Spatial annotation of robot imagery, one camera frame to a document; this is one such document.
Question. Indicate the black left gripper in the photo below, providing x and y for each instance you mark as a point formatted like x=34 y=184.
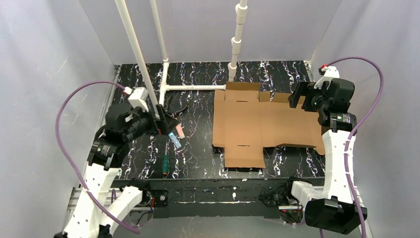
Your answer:
x=162 y=119

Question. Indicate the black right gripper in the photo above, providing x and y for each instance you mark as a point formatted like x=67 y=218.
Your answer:
x=298 y=94

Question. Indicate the brown cardboard box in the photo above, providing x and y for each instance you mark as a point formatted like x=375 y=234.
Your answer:
x=246 y=120

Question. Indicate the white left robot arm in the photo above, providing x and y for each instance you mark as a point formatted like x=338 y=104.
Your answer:
x=124 y=123

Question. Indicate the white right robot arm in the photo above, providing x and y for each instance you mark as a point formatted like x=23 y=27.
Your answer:
x=335 y=208

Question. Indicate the light blue marker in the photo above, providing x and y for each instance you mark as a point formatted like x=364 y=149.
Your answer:
x=174 y=140

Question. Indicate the orange pink marker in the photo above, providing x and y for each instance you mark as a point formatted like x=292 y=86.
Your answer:
x=180 y=131

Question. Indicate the black grey pliers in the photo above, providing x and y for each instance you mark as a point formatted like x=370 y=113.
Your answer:
x=174 y=113

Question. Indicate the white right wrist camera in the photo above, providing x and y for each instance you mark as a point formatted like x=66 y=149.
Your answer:
x=327 y=74

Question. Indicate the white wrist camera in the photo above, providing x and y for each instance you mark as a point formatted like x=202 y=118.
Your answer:
x=327 y=74
x=137 y=98

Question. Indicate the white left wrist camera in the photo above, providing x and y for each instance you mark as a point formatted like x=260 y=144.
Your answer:
x=137 y=98

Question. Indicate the green handled screwdriver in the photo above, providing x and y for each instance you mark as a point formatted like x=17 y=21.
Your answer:
x=165 y=164

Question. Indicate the black front mounting rail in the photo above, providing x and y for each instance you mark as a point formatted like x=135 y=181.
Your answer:
x=221 y=197

